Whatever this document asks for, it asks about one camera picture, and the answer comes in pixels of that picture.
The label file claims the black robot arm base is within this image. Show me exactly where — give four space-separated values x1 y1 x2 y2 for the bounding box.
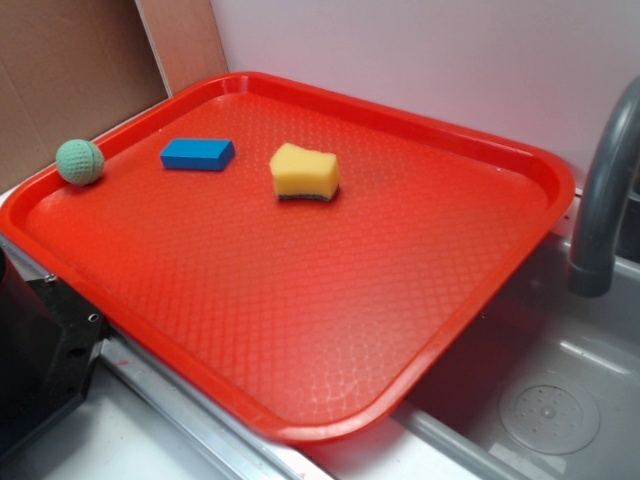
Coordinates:
1 252 105 462

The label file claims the grey plastic sink basin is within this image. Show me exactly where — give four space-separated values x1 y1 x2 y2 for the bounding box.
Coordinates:
299 189 640 480

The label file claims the green textured ball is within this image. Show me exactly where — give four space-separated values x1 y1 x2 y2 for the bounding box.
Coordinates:
55 139 105 186

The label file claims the blue rectangular block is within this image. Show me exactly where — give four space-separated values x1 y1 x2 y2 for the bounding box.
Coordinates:
160 138 235 171

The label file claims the grey toy faucet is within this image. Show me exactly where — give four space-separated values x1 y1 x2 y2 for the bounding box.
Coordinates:
567 79 639 297

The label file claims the brown cardboard panel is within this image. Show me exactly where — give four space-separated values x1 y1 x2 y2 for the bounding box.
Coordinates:
1 1 227 191

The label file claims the yellow sponge with dark base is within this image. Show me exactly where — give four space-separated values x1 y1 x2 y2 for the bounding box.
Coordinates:
269 143 340 201

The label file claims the red plastic tray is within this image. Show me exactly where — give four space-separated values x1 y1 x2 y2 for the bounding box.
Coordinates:
1 73 574 444

